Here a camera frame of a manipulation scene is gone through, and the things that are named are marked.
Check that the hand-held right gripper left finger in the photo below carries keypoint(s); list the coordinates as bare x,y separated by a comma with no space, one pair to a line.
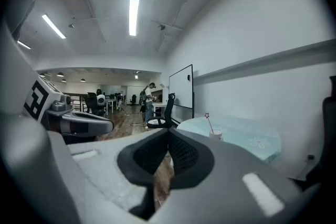
105,165

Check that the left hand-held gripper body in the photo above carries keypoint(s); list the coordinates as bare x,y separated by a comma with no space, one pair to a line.
36,99

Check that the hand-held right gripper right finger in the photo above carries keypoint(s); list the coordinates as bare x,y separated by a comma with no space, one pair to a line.
225,165

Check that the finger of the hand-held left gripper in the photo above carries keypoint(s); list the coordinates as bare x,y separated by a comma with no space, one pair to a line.
99,127

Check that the white and black office chair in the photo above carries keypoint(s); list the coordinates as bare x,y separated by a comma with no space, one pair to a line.
101,99

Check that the light blue floral tablecloth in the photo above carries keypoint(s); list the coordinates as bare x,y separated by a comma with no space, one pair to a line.
241,133

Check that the person's grey shirt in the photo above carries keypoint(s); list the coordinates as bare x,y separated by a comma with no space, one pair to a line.
15,60

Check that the long ceiling light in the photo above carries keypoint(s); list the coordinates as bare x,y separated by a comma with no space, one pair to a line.
24,45
53,26
134,17

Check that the white desk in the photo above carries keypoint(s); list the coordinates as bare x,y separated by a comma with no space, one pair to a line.
160,105

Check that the black mesh office chair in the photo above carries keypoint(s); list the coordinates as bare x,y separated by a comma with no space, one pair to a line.
168,110

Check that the white whiteboard on black stand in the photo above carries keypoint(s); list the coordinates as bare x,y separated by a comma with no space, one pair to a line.
181,86

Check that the black high-back chair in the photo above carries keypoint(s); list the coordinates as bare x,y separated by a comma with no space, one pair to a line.
328,126

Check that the black wall socket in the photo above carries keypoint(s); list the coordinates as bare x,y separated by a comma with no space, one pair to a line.
310,157

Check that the grey wall ledge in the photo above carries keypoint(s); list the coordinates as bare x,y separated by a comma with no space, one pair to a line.
262,61

